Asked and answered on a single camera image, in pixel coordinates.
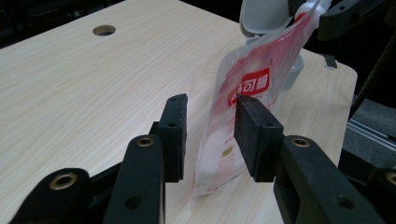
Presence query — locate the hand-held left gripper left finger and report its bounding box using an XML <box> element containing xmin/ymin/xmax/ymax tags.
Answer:
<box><xmin>104</xmin><ymin>93</ymin><xmax>189</xmax><ymax>224</ymax></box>

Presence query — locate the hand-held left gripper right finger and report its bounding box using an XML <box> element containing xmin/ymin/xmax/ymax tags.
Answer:
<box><xmin>233</xmin><ymin>94</ymin><xmax>387</xmax><ymax>224</ymax></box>

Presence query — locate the clear plastic cup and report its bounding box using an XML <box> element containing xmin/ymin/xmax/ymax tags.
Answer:
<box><xmin>238</xmin><ymin>0</ymin><xmax>306</xmax><ymax>92</ymax></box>

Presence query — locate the red and white refill pouch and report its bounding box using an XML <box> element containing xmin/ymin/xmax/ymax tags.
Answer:
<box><xmin>191</xmin><ymin>0</ymin><xmax>332</xmax><ymax>200</ymax></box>

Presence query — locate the grey tape strip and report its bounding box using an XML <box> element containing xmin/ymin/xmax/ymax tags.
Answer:
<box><xmin>323</xmin><ymin>54</ymin><xmax>339</xmax><ymax>70</ymax></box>

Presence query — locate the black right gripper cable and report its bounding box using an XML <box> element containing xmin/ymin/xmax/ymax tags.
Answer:
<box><xmin>349</xmin><ymin>29</ymin><xmax>396</xmax><ymax>118</ymax></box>

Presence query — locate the metal floor rail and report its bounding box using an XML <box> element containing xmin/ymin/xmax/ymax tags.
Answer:
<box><xmin>346</xmin><ymin>119</ymin><xmax>396</xmax><ymax>152</ymax></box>

